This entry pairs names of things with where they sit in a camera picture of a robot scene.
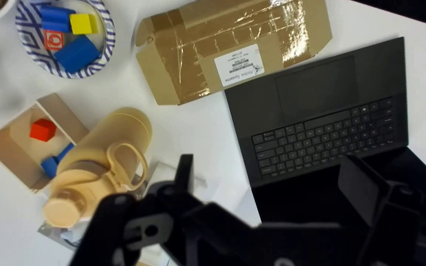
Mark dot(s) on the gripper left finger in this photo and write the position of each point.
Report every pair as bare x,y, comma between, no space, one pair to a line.
113,229

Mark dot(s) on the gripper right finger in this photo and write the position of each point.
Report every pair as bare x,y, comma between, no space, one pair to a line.
394,214

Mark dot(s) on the black laptop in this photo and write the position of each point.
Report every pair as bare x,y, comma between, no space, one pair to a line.
309,111

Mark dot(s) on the cream water bottle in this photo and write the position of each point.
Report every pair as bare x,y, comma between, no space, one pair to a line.
102,147

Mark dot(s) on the blue wooden cylinder block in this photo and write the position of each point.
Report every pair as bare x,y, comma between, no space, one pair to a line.
52,162

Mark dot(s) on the small open cardboard box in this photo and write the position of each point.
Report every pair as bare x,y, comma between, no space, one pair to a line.
17,155

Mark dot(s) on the red wooden cube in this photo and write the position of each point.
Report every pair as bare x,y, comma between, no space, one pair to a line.
43,130

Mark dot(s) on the large blue wooden block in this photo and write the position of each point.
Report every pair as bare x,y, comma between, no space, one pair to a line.
77,54

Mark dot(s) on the red lettered wooden block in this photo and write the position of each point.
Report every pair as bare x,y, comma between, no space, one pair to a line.
53,40

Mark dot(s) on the flattened brown cardboard box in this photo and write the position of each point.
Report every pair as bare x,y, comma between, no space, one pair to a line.
198,48

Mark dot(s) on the blue patterned paper bowl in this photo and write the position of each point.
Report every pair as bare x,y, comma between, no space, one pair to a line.
31,44

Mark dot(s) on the yellow wooden block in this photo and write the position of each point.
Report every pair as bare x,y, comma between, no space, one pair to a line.
81,24

